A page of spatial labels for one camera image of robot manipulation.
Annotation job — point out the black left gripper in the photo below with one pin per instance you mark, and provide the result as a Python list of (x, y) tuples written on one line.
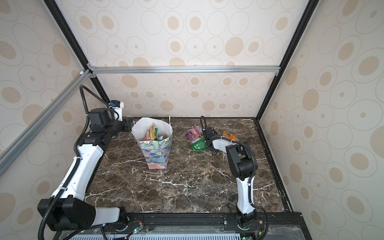
[(129, 122)]

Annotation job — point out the floral paper bag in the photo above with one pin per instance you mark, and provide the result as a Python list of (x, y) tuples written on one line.
[(156, 153)]

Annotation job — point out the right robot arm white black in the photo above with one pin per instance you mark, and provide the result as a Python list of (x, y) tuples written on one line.
[(242, 163)]

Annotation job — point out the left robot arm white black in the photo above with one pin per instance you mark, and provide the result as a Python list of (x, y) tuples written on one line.
[(67, 209)]

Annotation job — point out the purple pink snack bag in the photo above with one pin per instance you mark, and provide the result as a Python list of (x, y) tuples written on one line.
[(194, 134)]

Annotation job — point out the green spring tea snack bag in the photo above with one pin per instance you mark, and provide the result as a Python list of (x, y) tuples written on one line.
[(198, 145)]

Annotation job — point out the orange snack bag at back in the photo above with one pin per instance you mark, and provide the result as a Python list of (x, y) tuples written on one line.
[(229, 136)]

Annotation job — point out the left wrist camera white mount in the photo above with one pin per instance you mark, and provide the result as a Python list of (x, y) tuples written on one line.
[(117, 109)]

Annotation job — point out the silver aluminium rail back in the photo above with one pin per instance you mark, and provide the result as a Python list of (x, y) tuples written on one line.
[(185, 70)]

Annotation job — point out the silver aluminium rail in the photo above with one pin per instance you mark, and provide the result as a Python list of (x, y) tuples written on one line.
[(26, 137), (185, 70)]

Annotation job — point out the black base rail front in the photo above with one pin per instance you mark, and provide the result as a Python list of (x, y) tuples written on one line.
[(201, 226)]

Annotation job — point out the silver aluminium rail left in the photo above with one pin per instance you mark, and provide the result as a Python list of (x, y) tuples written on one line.
[(26, 137)]

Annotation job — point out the black corner frame post left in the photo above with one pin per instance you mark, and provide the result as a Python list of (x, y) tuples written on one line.
[(59, 18)]

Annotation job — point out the black corner frame post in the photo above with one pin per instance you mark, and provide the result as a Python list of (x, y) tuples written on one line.
[(304, 20), (59, 18)]

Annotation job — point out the black corner frame post right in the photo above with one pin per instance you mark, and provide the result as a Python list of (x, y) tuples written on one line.
[(304, 20)]

